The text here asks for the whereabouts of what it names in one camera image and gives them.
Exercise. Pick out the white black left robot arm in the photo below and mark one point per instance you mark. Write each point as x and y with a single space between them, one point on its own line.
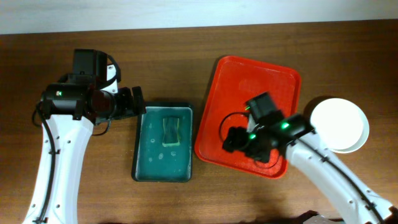
69 110

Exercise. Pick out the dark green water tray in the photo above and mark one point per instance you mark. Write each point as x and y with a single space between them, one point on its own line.
154 163

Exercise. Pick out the white plate with green stain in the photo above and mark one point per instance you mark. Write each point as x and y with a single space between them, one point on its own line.
339 124

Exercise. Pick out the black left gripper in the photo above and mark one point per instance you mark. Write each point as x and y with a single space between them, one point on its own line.
129 110

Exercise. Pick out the light blue plate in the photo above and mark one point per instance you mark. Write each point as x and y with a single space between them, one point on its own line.
362 139

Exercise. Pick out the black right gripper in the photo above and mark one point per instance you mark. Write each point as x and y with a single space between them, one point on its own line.
238 137

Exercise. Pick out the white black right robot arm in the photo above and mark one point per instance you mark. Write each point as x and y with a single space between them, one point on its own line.
299 143

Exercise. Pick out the yellow green sponge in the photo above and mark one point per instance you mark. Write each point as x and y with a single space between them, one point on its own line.
171 131

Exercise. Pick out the red plastic tray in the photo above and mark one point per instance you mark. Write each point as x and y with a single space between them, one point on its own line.
236 80

